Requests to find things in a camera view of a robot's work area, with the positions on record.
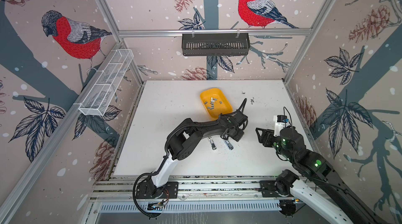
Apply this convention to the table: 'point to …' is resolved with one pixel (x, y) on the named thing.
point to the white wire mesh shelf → (95, 102)
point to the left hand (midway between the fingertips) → (239, 136)
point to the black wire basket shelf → (216, 44)
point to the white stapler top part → (212, 143)
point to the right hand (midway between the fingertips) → (258, 131)
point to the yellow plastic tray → (215, 103)
